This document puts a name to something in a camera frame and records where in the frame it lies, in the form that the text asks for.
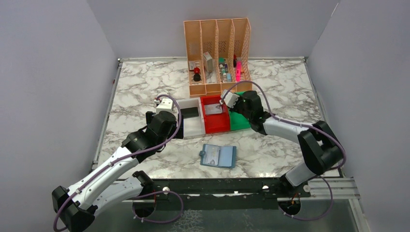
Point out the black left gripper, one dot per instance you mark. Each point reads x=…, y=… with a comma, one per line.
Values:
x=150, y=115

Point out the red black stamp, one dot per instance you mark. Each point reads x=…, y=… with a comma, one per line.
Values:
x=197, y=76

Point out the black card in white bin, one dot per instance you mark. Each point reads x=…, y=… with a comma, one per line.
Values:
x=190, y=112

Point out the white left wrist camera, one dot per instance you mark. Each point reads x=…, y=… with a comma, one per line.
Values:
x=165, y=104

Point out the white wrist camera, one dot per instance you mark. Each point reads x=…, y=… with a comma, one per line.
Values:
x=229, y=99
x=165, y=104

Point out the white box in organizer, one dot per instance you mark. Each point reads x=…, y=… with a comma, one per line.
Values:
x=208, y=62

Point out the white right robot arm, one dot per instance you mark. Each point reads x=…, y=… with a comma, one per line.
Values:
x=318, y=144

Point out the white card in red bin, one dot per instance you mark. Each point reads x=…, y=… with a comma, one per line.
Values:
x=213, y=109

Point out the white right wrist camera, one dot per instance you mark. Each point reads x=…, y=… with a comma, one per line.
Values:
x=229, y=99

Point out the pink highlighter marker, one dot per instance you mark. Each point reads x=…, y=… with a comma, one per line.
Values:
x=238, y=71

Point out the blue leather card holder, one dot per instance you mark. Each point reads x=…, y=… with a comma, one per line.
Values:
x=218, y=156

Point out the orange file organizer rack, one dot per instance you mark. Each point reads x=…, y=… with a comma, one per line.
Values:
x=227, y=38

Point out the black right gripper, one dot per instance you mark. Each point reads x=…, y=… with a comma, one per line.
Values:
x=234, y=108

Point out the green plastic bin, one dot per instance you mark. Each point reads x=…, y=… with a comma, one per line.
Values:
x=238, y=121

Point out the red plastic bin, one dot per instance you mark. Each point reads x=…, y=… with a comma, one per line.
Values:
x=215, y=123

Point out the translucent white plastic bin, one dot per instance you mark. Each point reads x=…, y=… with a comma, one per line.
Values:
x=194, y=126

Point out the small bottles in organizer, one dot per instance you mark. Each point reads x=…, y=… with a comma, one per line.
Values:
x=224, y=70

